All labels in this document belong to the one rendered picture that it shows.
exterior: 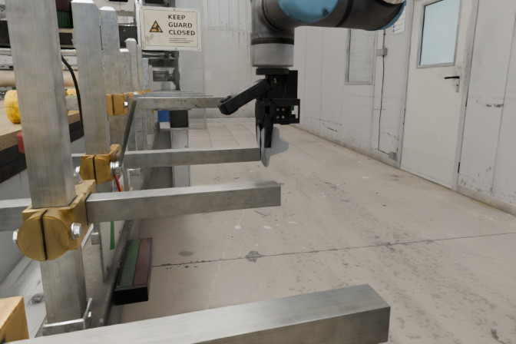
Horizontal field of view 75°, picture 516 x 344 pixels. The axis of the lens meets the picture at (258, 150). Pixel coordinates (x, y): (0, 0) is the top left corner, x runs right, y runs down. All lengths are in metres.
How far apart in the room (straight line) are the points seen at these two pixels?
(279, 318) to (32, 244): 0.27
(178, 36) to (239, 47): 6.51
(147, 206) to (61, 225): 0.11
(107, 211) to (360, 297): 0.32
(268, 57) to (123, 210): 0.40
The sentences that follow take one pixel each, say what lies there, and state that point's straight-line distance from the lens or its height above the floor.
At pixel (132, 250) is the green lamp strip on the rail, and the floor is 0.70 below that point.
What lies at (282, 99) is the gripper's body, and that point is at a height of 0.96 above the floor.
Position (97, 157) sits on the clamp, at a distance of 0.64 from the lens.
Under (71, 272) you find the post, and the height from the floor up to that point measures 0.78.
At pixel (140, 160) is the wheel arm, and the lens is 0.70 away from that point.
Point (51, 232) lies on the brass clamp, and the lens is 0.41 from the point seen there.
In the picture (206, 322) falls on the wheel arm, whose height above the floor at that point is 0.84.
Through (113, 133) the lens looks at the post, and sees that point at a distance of 0.91.
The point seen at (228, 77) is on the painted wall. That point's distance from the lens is 9.31.
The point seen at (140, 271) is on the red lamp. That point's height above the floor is 0.70.
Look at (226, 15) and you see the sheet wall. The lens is 9.49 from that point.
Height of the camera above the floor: 0.99
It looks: 11 degrees down
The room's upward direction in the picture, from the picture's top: straight up
